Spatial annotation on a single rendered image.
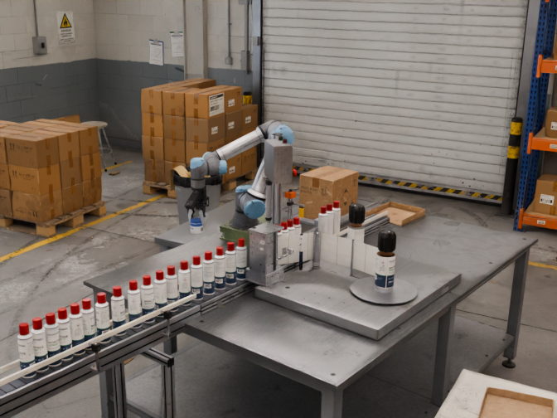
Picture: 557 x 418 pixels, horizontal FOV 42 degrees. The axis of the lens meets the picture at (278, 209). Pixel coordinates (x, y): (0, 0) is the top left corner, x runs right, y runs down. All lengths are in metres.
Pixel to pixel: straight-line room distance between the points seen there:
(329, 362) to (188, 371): 1.32
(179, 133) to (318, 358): 5.03
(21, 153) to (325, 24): 3.63
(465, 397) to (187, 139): 5.31
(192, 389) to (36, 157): 3.35
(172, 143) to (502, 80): 3.46
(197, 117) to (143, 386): 4.06
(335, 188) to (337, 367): 1.71
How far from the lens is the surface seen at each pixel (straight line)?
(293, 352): 2.93
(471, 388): 2.87
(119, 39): 10.14
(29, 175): 6.75
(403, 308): 3.24
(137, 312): 3.00
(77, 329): 2.82
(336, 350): 2.96
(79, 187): 7.07
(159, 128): 7.77
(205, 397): 3.80
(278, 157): 3.55
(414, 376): 4.06
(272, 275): 3.39
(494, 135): 7.85
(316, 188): 4.35
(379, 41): 8.07
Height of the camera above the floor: 2.24
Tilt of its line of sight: 18 degrees down
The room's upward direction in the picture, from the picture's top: 1 degrees clockwise
